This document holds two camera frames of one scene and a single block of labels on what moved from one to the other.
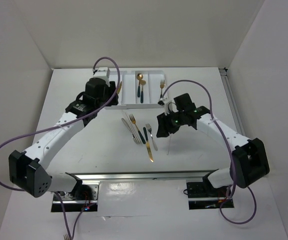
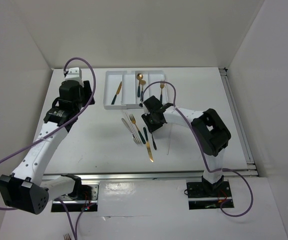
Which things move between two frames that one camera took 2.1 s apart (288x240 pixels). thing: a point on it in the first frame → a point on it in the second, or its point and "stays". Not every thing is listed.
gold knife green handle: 151,156 stays
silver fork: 154,143 stays
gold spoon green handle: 139,77 stays
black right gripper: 165,125 → 151,128
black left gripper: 110,89 → 86,91
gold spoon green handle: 142,82 stays
